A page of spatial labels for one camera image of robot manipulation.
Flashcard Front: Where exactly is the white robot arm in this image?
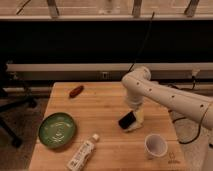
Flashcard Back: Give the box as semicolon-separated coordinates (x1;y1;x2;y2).
122;67;213;130

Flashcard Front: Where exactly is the white sponge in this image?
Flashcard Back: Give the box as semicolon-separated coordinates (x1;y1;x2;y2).
124;108;144;132

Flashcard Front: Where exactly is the white paper cup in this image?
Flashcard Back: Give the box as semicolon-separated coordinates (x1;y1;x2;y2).
144;134;168;159

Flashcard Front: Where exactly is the brown sausage-shaped object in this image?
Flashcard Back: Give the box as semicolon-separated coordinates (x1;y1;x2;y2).
69;85;84;98

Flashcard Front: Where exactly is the green round plate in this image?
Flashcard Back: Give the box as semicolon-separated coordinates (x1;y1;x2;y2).
38;112;77;149

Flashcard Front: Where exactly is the white plastic bottle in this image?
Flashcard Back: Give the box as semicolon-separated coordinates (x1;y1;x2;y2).
67;134;100;171

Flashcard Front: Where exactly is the black office chair base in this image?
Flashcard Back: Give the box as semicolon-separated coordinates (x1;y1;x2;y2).
0;61;38;149

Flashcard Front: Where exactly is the black cable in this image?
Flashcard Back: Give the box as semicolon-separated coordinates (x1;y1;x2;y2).
127;11;156;74

